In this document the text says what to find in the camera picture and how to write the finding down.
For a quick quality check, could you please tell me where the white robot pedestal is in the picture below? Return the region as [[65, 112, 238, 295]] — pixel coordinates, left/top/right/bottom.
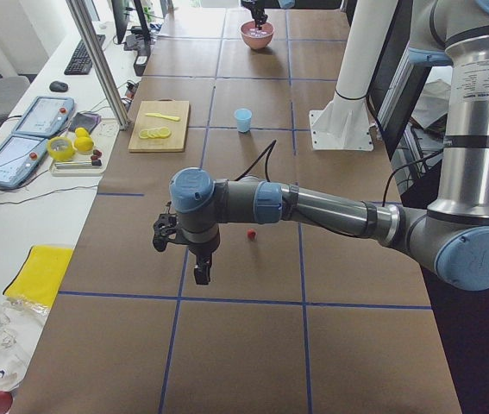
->
[[310, 0, 398, 151]]

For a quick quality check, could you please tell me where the white tray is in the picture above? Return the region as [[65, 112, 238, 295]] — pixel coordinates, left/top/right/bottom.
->
[[50, 159, 105, 176]]

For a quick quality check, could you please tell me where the yellow plastic knife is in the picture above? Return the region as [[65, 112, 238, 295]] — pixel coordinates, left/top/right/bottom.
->
[[145, 112, 181, 122]]

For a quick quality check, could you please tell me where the pink bowl with ice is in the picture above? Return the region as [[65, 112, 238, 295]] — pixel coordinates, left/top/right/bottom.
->
[[240, 21, 274, 50]]

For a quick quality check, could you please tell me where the yellow tape roll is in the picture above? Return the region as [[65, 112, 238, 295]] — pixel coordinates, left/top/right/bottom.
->
[[47, 136, 75, 162]]

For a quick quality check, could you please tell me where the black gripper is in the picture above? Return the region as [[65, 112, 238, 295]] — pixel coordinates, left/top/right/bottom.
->
[[243, 0, 267, 29], [183, 228, 220, 285]]

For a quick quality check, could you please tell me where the wooden cutting board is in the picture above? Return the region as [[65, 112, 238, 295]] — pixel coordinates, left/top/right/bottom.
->
[[129, 100, 190, 154]]

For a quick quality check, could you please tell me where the whole yellow lemon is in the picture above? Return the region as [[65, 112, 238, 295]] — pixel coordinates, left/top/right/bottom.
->
[[73, 135, 94, 154]]

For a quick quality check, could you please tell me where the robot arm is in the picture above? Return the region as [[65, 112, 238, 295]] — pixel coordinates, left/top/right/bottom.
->
[[153, 1, 489, 291]]

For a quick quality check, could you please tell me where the light blue plastic cup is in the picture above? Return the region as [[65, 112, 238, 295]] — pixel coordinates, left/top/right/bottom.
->
[[234, 108, 253, 133]]

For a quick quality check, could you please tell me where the teach pendant tablet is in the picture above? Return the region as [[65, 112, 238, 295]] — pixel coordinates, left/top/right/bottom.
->
[[13, 96, 75, 138], [0, 133, 48, 190]]

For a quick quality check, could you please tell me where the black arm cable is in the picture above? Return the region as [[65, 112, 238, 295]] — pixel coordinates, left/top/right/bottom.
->
[[233, 138, 278, 182]]

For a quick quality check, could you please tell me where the yellow cloth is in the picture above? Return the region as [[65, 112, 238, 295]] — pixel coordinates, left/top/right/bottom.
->
[[3, 245, 73, 309]]

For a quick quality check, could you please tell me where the aluminium frame post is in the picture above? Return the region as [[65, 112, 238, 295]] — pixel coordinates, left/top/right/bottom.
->
[[66, 0, 130, 130]]

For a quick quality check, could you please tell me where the black keyboard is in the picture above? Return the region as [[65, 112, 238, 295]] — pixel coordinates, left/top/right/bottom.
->
[[64, 41, 92, 76]]

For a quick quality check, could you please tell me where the black computer mouse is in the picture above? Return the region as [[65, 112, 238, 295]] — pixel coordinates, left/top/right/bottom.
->
[[49, 80, 69, 93]]

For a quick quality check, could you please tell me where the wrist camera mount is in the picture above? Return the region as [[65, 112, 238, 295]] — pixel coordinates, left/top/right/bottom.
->
[[152, 201, 179, 252]]

